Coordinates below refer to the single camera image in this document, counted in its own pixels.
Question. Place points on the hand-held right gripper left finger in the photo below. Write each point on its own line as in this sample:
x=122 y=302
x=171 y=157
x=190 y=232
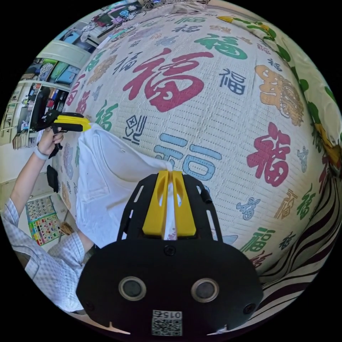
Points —
x=153 y=213

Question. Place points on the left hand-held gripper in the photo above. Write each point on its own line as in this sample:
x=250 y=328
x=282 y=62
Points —
x=47 y=120

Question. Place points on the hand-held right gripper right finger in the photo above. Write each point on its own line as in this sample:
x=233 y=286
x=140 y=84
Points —
x=185 y=216

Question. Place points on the white short sleeve shirt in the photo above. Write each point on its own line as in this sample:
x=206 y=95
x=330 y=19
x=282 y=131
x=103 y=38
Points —
x=107 y=187

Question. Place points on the person's right forearm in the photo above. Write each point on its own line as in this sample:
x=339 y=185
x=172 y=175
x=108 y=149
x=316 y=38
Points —
x=86 y=244

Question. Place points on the person's left forearm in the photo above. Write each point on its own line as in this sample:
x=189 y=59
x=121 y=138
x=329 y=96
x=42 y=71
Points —
x=28 y=176

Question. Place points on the person's left hand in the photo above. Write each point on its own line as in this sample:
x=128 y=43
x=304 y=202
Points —
x=49 y=141

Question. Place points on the white shelf with books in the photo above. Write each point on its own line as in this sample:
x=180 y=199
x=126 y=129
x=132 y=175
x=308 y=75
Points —
x=40 y=80

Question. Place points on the colourful picture chart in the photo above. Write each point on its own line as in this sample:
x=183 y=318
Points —
x=42 y=221

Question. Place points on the bed with printed mat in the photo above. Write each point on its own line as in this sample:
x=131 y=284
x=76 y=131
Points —
x=213 y=107

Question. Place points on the floral quilt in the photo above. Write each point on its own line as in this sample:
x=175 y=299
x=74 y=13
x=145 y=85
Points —
x=302 y=69

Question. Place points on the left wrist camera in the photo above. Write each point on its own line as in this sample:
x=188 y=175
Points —
x=40 y=107

